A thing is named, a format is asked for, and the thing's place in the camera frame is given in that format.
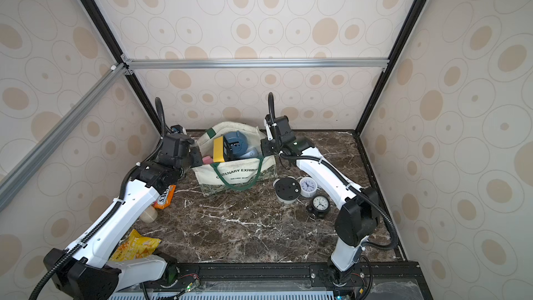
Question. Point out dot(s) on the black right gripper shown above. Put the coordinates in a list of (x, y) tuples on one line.
[(266, 147)]

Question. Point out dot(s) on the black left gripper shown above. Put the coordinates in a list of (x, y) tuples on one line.
[(195, 150)]

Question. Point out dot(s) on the yellow square alarm clock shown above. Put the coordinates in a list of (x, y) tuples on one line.
[(220, 154)]

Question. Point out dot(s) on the grey round alarm clock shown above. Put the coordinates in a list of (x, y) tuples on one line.
[(237, 142)]

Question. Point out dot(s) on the cream canvas tote bag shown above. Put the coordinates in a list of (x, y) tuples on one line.
[(236, 175)]

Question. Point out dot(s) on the white clock black back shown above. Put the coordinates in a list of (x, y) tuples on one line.
[(287, 190)]

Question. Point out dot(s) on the small white round clock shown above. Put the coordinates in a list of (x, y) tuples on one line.
[(308, 187)]

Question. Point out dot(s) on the small black twin-bell clock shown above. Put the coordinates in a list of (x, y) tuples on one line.
[(318, 207)]

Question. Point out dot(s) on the blue square clock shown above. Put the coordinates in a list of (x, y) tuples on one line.
[(252, 153)]

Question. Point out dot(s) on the pink twin-bell alarm clock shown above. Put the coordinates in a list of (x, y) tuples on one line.
[(207, 160)]

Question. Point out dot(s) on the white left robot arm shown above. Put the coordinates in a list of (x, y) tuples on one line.
[(83, 270)]

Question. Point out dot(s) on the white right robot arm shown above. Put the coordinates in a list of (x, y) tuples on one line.
[(361, 221)]

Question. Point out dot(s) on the Fox's candy bag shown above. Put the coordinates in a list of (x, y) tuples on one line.
[(165, 199)]

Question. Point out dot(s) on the clear plastic jar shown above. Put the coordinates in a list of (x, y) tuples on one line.
[(149, 215)]

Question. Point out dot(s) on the yellow snack packet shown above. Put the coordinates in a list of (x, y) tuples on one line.
[(134, 247)]

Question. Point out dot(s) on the aluminium frame bar rear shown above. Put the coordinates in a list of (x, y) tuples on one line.
[(228, 64)]

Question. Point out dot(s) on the aluminium frame bar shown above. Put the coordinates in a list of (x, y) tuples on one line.
[(32, 162), (228, 64)]

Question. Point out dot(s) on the aluminium frame bar left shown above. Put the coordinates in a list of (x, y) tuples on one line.
[(32, 162)]

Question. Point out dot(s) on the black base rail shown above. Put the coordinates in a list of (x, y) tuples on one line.
[(395, 280)]

